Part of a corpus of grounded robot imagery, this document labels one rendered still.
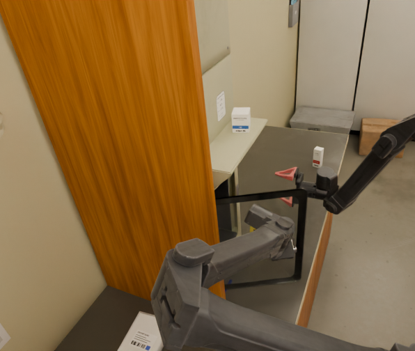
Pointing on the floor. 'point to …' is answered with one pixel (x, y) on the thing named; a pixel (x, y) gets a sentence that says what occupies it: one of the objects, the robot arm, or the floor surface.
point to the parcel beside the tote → (373, 134)
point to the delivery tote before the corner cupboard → (323, 120)
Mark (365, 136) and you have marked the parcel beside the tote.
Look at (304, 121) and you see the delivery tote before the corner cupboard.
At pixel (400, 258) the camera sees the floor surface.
